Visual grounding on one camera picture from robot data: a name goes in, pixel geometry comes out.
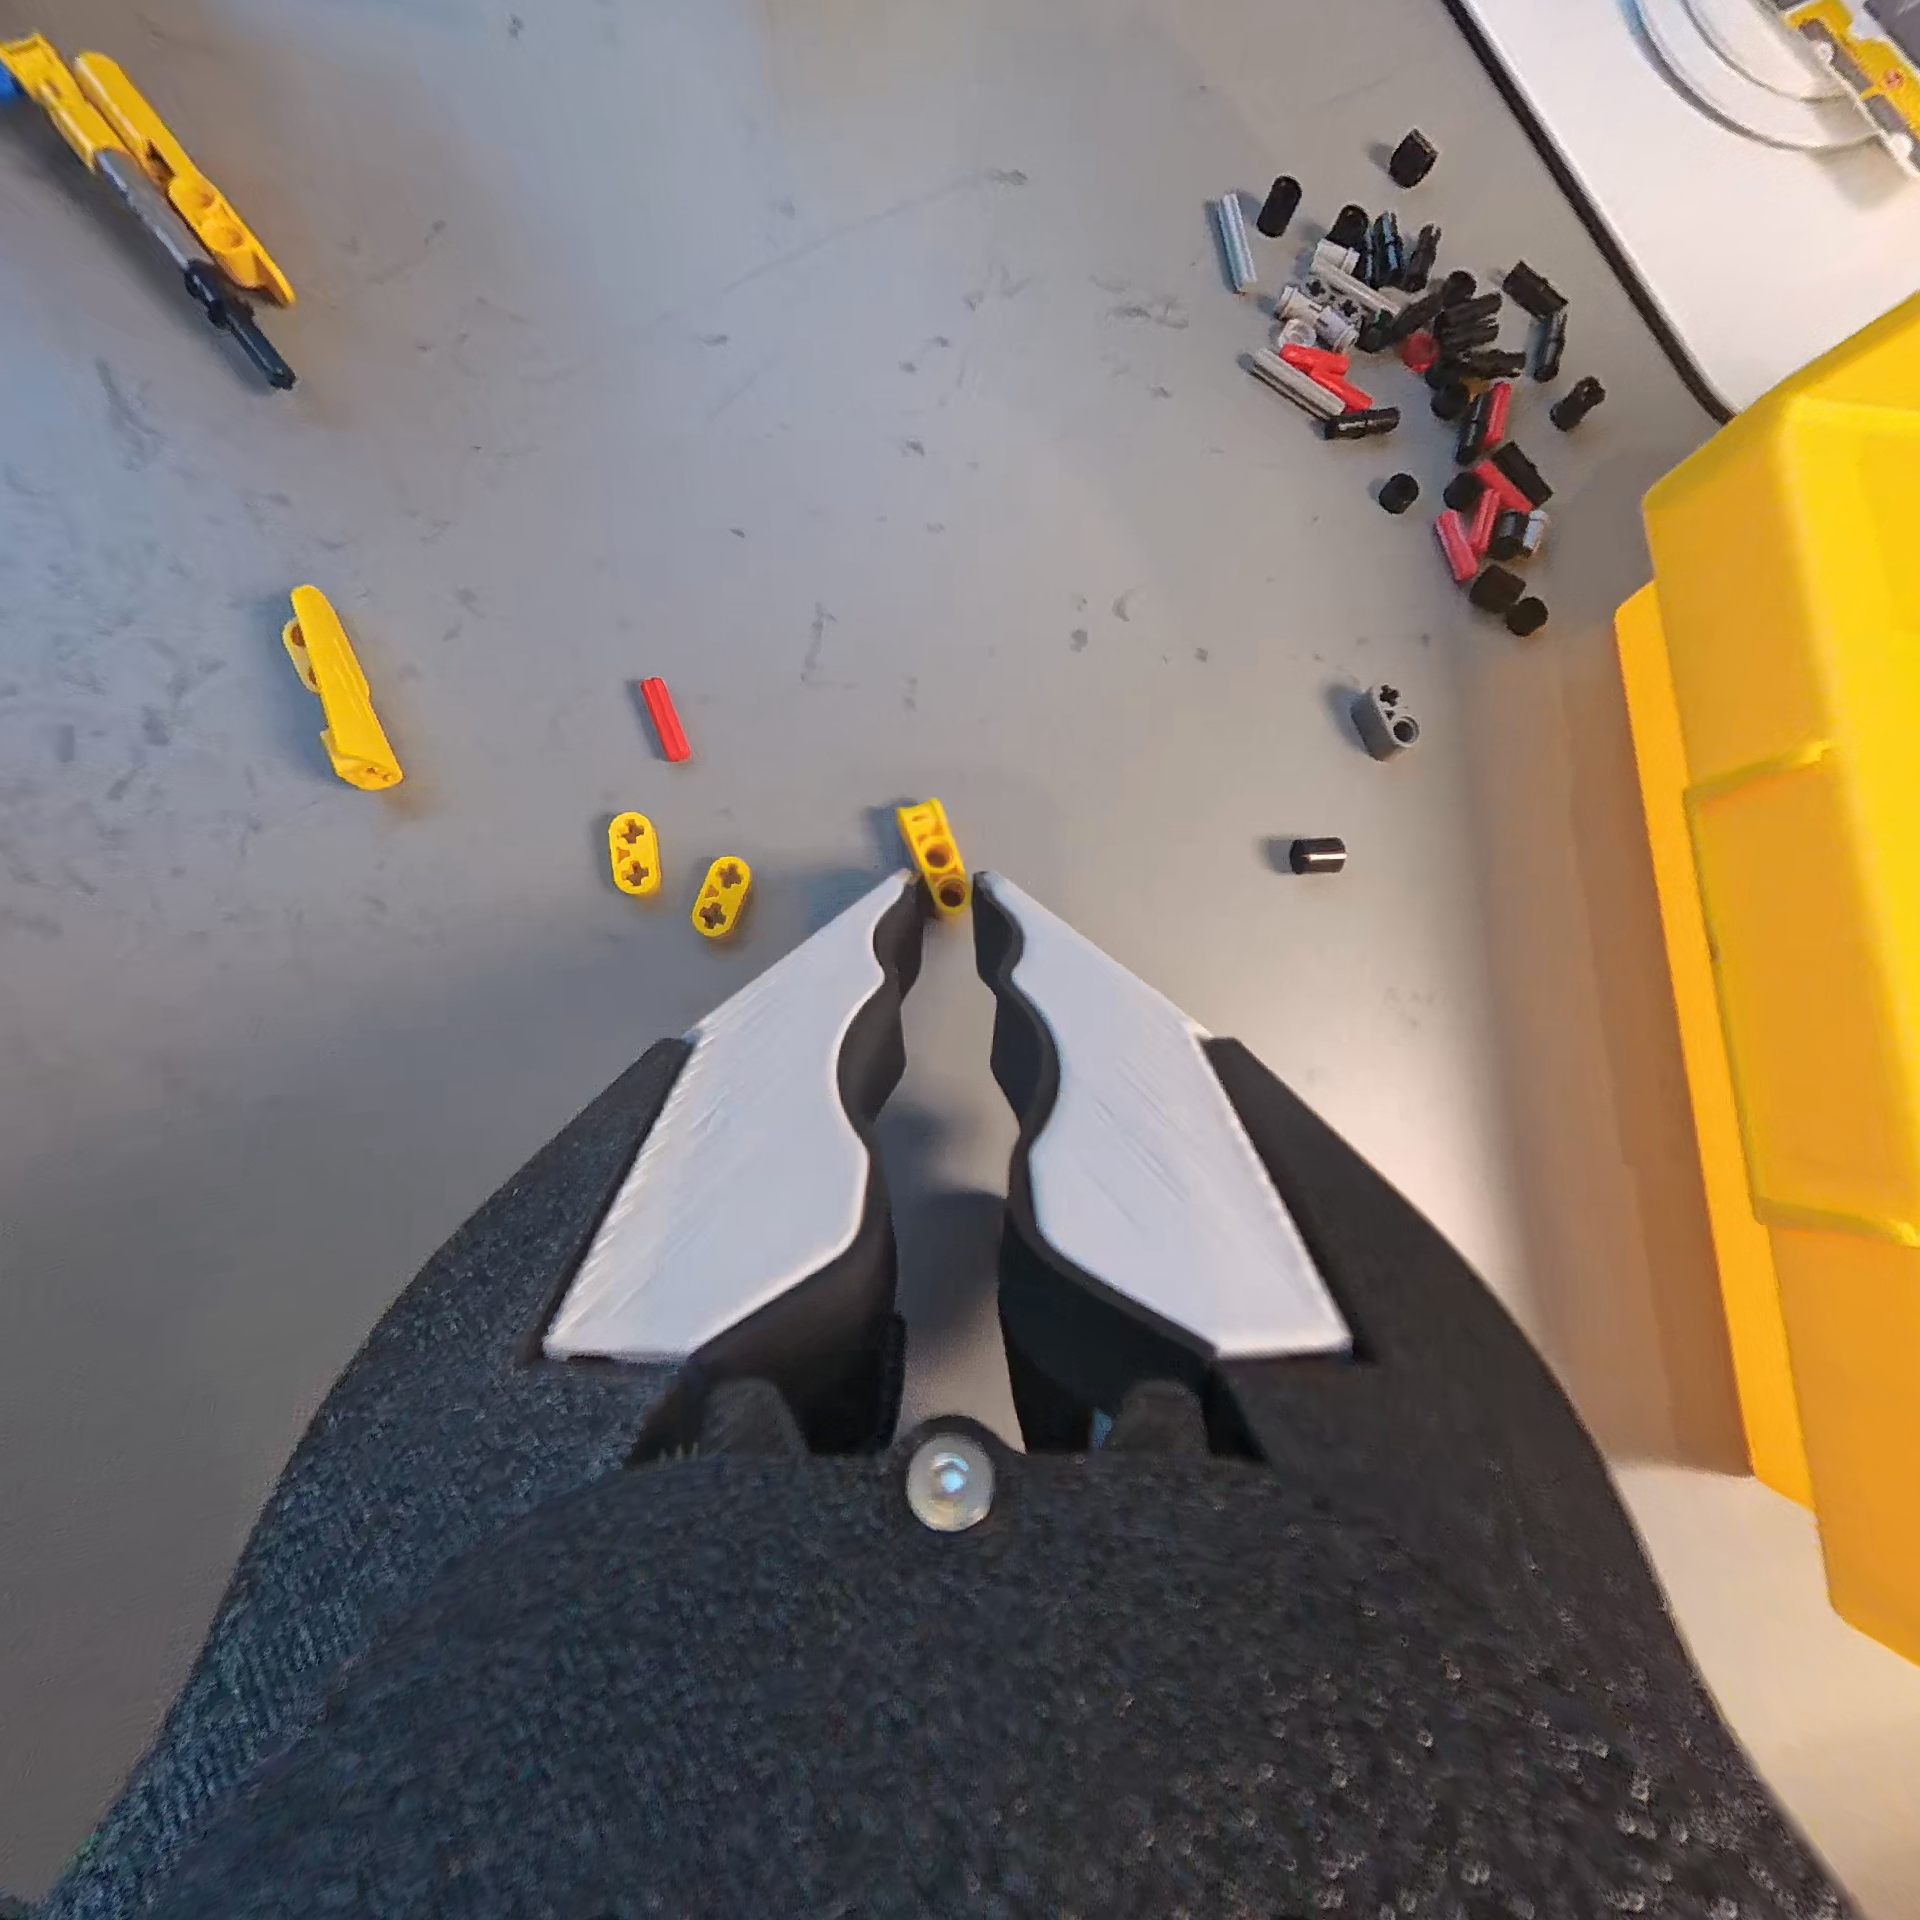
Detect grey desk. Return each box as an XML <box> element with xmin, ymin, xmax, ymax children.
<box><xmin>0</xmin><ymin>0</ymin><xmax>1920</xmax><ymax>1920</ymax></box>

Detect pile of black red pieces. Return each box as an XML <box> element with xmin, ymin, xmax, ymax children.
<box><xmin>1212</xmin><ymin>177</ymin><xmax>1610</xmax><ymax>641</ymax></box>

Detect yellow black sticker sheet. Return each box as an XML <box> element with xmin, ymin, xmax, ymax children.
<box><xmin>1786</xmin><ymin>0</ymin><xmax>1920</xmax><ymax>144</ymax></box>

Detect white book stand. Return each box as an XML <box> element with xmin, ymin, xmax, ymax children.
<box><xmin>1448</xmin><ymin>0</ymin><xmax>1920</xmax><ymax>418</ymax></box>

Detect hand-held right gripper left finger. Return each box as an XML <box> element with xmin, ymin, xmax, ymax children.
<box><xmin>545</xmin><ymin>873</ymin><xmax>929</xmax><ymax>1453</ymax></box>

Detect long yellow brick beam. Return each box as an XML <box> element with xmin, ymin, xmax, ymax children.
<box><xmin>282</xmin><ymin>586</ymin><xmax>404</xmax><ymax>793</ymax></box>

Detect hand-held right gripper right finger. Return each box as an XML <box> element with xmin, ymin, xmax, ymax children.
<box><xmin>972</xmin><ymin>873</ymin><xmax>1355</xmax><ymax>1453</ymax></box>

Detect yellow brick arm with axle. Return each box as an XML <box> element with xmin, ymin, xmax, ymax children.
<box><xmin>0</xmin><ymin>32</ymin><xmax>300</xmax><ymax>394</ymax></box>

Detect yellow storage bin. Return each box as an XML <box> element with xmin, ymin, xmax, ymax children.
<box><xmin>1611</xmin><ymin>292</ymin><xmax>1920</xmax><ymax>1666</ymax></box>

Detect short yellow brick connector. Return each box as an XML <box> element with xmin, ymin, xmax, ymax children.
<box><xmin>897</xmin><ymin>801</ymin><xmax>973</xmax><ymax>922</ymax></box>

